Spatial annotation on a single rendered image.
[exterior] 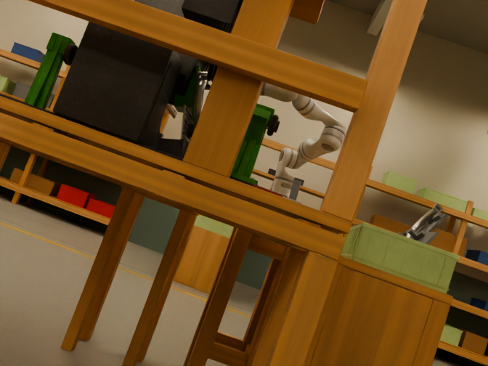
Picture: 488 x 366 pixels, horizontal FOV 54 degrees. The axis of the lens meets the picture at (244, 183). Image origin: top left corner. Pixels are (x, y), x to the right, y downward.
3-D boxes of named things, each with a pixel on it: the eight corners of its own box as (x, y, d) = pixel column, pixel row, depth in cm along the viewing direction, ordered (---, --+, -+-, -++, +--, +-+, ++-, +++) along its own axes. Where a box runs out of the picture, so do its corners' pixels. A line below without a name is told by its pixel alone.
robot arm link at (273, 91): (255, 102, 177) (256, 86, 182) (296, 105, 177) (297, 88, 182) (255, 88, 172) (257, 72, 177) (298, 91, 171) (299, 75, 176)
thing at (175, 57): (72, 123, 174) (107, 38, 177) (150, 152, 172) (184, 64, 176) (51, 110, 156) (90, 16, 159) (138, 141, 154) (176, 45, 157)
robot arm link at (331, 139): (342, 151, 191) (314, 163, 215) (351, 131, 193) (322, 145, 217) (323, 139, 189) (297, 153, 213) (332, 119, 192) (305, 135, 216)
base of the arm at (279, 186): (265, 212, 238) (274, 179, 239) (283, 217, 237) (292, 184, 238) (264, 211, 229) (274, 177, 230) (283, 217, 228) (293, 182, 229)
